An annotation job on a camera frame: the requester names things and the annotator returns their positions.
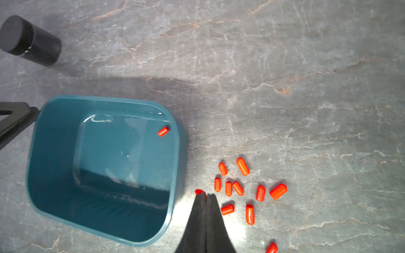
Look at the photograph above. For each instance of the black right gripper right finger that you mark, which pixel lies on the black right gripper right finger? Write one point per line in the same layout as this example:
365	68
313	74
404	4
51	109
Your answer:
217	238

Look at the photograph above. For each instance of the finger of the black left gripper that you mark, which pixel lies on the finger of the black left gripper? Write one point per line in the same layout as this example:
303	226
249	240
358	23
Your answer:
18	116

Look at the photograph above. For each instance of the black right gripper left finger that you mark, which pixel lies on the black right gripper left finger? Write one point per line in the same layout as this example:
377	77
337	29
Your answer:
194	237

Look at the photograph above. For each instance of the red sleeve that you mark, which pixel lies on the red sleeve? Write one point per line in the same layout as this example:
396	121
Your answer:
243	166
250	214
217	184
223	169
238	188
278	191
163	131
272	248
227	209
228	188

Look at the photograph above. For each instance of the red sleeve cluster piece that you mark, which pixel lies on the red sleeve cluster piece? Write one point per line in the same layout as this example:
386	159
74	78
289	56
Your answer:
260	193

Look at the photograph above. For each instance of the teal plastic storage box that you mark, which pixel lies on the teal plastic storage box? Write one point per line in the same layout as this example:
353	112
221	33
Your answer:
97	164

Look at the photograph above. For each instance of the black round container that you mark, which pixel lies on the black round container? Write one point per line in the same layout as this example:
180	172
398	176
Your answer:
21	38

